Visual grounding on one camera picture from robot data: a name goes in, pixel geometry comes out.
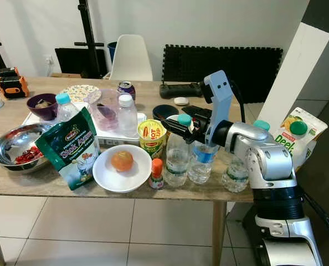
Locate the light wooden dining table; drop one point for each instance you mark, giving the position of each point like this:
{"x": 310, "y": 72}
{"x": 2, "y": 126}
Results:
{"x": 20, "y": 183}

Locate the orange fruit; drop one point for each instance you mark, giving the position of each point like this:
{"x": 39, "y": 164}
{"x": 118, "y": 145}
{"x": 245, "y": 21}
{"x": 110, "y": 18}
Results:
{"x": 122, "y": 161}

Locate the blue bucket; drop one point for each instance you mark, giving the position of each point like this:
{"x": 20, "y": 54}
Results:
{"x": 112, "y": 51}

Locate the dark blue bowl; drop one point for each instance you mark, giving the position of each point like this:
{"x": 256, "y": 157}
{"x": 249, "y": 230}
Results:
{"x": 164, "y": 111}

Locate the red food pieces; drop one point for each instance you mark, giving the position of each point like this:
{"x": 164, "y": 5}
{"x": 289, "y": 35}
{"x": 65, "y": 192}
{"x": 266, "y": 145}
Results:
{"x": 29, "y": 155}

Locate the purple soda can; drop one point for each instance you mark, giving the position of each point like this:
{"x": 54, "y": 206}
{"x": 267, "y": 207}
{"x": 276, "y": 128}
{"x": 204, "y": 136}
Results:
{"x": 126, "y": 88}

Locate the black flat panel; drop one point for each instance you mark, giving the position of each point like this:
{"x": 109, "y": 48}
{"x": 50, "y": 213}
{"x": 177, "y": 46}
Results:
{"x": 76, "y": 62}

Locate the green chicken stock pouch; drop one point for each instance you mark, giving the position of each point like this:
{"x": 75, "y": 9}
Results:
{"x": 70, "y": 152}

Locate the white wall outlet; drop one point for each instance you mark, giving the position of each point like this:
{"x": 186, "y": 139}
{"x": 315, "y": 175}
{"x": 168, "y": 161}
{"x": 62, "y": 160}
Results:
{"x": 49, "y": 59}

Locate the small orange cap bottle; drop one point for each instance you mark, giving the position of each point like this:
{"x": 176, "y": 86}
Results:
{"x": 157, "y": 174}

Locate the stainless steel bowl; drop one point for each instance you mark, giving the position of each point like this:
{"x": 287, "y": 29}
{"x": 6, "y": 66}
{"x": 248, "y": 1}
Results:
{"x": 9, "y": 141}

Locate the white cap water bottle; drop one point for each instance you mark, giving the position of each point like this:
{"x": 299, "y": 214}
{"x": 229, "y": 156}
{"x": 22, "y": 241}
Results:
{"x": 127, "y": 116}

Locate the purple bowl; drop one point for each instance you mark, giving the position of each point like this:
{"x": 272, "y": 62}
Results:
{"x": 41, "y": 108}

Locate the white plastic tray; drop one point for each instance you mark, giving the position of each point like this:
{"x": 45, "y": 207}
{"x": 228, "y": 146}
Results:
{"x": 120, "y": 140}

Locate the black handheld controller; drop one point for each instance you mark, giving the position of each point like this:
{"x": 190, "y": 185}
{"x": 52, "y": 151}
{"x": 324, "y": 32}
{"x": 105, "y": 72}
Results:
{"x": 181, "y": 90}

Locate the white shallow bowl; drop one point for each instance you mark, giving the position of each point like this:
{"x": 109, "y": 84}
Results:
{"x": 123, "y": 183}

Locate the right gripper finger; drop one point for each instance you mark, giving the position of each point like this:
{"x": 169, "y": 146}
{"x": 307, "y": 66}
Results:
{"x": 186, "y": 134}
{"x": 198, "y": 113}

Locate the blue label water bottle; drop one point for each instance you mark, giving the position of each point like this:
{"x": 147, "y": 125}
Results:
{"x": 200, "y": 163}

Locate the patterned round plate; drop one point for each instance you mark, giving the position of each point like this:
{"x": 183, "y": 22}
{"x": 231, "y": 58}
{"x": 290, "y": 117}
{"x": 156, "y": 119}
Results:
{"x": 78, "y": 91}

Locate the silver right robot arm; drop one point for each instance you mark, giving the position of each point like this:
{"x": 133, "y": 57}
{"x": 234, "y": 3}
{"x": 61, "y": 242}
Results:
{"x": 270, "y": 160}

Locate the orange black power tool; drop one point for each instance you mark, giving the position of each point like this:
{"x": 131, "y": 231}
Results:
{"x": 12, "y": 86}

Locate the clear measuring jug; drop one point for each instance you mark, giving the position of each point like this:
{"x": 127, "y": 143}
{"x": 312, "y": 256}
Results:
{"x": 103, "y": 108}

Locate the black foam mat panel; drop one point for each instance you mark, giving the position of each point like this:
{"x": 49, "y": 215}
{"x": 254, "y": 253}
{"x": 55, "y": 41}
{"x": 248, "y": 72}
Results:
{"x": 220, "y": 64}

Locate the small white oval object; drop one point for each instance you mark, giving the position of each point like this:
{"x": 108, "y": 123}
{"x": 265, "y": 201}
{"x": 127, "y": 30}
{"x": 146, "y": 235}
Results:
{"x": 181, "y": 101}

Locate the blue cap water bottle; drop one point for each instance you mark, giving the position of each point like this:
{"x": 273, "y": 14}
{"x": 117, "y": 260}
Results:
{"x": 66, "y": 108}

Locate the black upright rack post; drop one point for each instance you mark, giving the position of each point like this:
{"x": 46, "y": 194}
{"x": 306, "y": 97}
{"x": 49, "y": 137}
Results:
{"x": 90, "y": 39}

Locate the yellow instant noodle cup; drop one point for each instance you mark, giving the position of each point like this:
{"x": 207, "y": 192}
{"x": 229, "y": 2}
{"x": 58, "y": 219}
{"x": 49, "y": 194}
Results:
{"x": 152, "y": 138}

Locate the white plastic chair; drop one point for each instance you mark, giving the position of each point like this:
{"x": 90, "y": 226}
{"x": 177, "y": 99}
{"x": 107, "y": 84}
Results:
{"x": 131, "y": 58}

